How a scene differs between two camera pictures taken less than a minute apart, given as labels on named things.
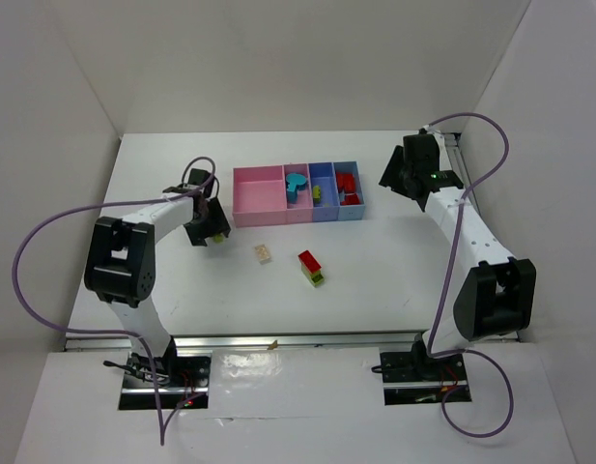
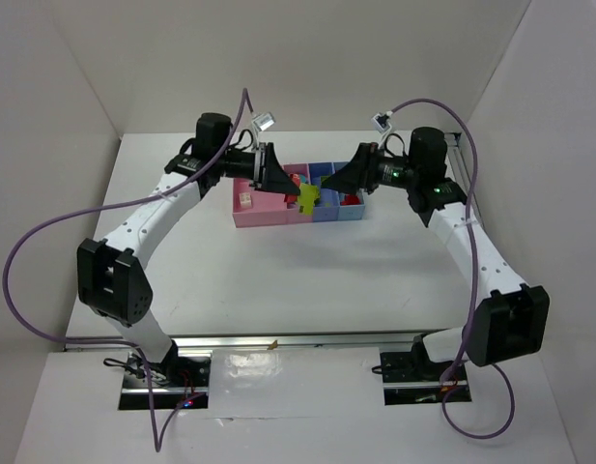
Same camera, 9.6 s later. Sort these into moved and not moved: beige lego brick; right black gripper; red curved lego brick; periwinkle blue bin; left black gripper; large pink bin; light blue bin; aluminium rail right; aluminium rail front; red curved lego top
Moved: red curved lego brick; beige lego brick; left black gripper; right black gripper
Not moved: red curved lego top; light blue bin; aluminium rail front; large pink bin; aluminium rail right; periwinkle blue bin
